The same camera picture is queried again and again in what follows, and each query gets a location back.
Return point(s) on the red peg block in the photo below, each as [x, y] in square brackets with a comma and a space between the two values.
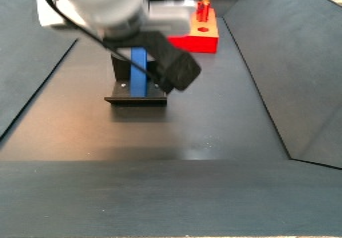
[202, 10]

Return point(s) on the black curved fixture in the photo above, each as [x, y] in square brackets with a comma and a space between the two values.
[120, 97]

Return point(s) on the dark blue rectangular block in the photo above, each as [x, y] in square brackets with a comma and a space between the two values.
[138, 85]

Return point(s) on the red foam peg board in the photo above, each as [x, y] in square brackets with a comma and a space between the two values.
[203, 37]

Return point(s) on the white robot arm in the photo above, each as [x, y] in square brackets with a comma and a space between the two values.
[118, 18]

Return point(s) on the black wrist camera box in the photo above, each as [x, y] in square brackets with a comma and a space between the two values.
[178, 69]

